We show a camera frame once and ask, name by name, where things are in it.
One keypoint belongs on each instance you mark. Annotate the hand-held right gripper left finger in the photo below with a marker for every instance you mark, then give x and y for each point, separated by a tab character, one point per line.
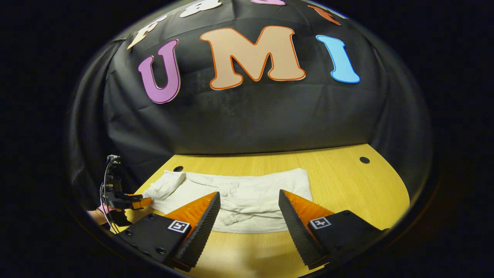
202	235

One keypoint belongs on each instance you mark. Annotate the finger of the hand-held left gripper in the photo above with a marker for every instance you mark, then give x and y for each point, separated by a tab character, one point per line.
142	202

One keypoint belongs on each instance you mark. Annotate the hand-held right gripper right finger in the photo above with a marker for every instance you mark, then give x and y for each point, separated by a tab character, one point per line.
297	231

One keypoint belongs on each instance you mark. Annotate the cream white jeans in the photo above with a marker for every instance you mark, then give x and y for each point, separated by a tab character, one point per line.
251	193

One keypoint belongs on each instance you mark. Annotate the black backdrop cloth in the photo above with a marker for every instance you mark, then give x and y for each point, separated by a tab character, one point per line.
247	123

